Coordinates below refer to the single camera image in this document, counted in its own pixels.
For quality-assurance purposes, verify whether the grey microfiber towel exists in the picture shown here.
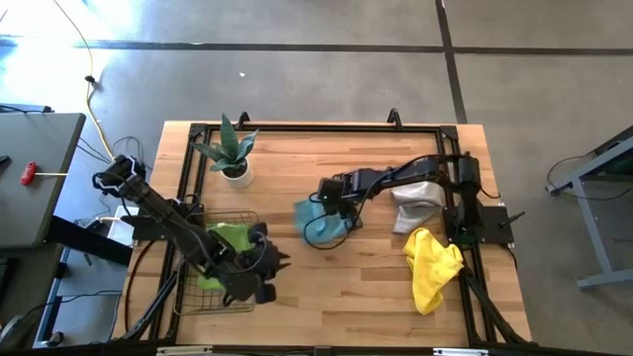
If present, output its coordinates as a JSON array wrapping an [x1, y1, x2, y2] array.
[[390, 180, 447, 235]]

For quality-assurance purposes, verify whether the silver metal bracket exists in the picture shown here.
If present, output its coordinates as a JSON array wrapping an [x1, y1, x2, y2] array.
[[432, 347, 490, 356]]

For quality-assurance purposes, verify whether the bright green microfiber towel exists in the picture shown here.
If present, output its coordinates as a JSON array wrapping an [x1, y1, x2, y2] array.
[[196, 222, 257, 293]]

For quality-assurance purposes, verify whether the black flat bar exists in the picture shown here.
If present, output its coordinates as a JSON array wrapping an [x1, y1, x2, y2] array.
[[45, 215, 134, 267]]

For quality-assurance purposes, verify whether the yellow extension cable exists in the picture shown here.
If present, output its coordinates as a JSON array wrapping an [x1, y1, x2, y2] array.
[[51, 0, 123, 164]]

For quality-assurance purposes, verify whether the snake plant in white pot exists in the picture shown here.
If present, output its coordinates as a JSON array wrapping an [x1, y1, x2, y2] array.
[[189, 112, 260, 190]]

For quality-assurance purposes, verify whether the grey side table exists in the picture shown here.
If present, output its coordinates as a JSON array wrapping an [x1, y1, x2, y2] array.
[[0, 112, 87, 248]]

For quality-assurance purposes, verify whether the red-handled screwdriver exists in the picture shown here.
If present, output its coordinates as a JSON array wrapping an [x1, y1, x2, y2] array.
[[19, 160, 69, 188]]

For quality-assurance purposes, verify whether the light blue microfiber towel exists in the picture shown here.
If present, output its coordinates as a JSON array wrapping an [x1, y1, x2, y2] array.
[[293, 197, 353, 247]]

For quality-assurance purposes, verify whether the yellow microfiber towel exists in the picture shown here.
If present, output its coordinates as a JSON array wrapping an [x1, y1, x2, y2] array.
[[403, 226, 465, 316]]

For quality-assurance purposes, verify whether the grey metal table frame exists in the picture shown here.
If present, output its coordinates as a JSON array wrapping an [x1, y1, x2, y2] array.
[[545, 126, 633, 292]]

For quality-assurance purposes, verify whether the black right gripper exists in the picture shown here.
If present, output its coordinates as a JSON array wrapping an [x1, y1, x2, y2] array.
[[316, 169, 365, 229]]

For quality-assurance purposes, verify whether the gold wire basket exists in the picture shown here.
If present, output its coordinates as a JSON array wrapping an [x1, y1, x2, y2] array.
[[171, 210, 262, 316]]

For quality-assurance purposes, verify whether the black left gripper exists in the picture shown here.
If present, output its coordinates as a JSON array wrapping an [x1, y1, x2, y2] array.
[[205, 221, 293, 306]]

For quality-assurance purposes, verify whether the black office chair base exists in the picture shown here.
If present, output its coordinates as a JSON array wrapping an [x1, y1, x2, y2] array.
[[0, 313, 32, 350]]

